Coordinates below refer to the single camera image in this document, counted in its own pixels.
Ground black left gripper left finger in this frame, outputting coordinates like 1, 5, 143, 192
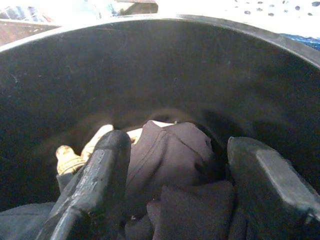
36, 129, 132, 240

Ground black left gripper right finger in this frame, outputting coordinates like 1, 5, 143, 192
226, 136, 320, 240

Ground beige patterned cloth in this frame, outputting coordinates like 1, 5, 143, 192
55, 124, 143, 176

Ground black seamed garment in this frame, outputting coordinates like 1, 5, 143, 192
126, 119, 226, 201

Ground black folded cloth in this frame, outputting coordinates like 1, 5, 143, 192
123, 179, 248, 240

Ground dark grey cloth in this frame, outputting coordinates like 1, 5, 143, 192
0, 172, 76, 240

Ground black round laundry bucket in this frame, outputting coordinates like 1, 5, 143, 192
0, 13, 320, 240

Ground blue plastic tarp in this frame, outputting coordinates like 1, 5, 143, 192
279, 33, 320, 51

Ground clear bubble wrap sheet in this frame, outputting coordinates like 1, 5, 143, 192
157, 0, 320, 38

